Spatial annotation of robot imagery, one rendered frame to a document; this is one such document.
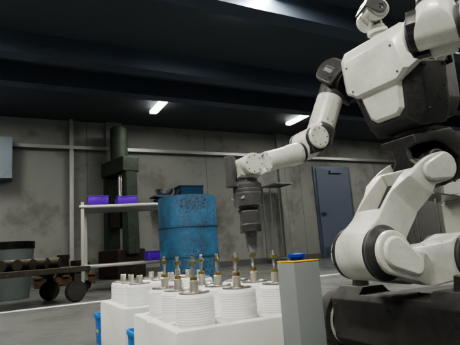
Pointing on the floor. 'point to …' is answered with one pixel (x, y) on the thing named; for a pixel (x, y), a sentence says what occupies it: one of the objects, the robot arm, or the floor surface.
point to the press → (110, 243)
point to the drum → (188, 231)
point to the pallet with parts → (63, 274)
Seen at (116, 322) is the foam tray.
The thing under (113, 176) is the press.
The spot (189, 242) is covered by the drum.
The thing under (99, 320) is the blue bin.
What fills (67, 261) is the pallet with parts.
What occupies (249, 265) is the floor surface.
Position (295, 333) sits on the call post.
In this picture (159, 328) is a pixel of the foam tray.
